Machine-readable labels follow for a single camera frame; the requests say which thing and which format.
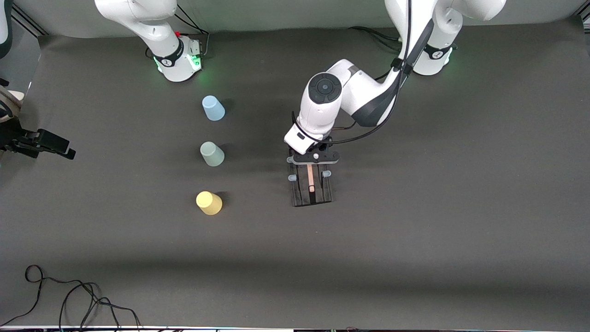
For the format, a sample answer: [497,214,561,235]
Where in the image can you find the black wire cup holder rack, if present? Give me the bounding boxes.
[287,162,333,208]

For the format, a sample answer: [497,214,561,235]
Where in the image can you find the pale green plastic cup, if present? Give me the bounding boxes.
[200,141,225,167]

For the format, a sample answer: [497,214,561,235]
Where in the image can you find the yellow plastic cup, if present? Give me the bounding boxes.
[196,191,223,216]

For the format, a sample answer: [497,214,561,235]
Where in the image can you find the light blue plastic cup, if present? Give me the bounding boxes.
[202,95,226,122]

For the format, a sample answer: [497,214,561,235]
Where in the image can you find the dark grey table mat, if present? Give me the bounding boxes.
[0,18,590,329]

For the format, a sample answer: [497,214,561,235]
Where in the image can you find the black left base cables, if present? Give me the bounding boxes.
[348,25,406,53]

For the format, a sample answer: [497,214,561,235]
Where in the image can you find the black base cables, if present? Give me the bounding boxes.
[147,5,211,60]
[348,25,406,53]

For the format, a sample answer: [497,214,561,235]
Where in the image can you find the black right base cables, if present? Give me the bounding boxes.
[147,5,211,60]

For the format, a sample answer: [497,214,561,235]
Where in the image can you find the loose thin black cable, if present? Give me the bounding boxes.
[0,264,142,331]

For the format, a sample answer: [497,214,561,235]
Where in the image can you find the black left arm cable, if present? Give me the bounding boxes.
[290,0,436,146]

